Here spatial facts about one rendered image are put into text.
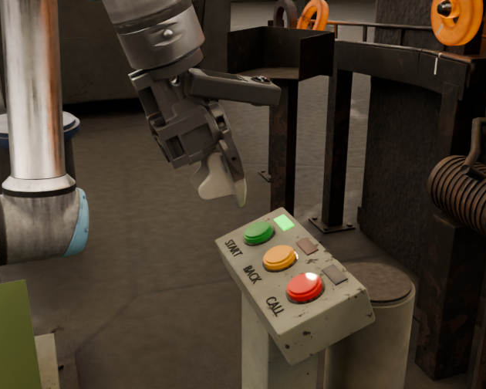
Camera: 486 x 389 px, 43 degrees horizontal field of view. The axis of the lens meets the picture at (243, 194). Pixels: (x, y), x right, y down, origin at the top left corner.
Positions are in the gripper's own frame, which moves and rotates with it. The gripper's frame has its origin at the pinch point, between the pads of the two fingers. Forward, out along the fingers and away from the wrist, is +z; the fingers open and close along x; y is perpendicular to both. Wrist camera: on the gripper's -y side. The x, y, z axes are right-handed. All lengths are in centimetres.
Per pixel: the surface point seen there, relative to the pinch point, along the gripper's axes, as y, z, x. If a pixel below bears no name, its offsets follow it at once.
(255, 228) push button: 0.0, 5.6, -0.4
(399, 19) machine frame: -81, 19, -95
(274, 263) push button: 1.0, 5.8, 8.7
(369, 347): -7.2, 25.5, 8.6
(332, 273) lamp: -3.7, 6.5, 14.7
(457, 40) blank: -73, 17, -56
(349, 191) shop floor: -69, 95, -144
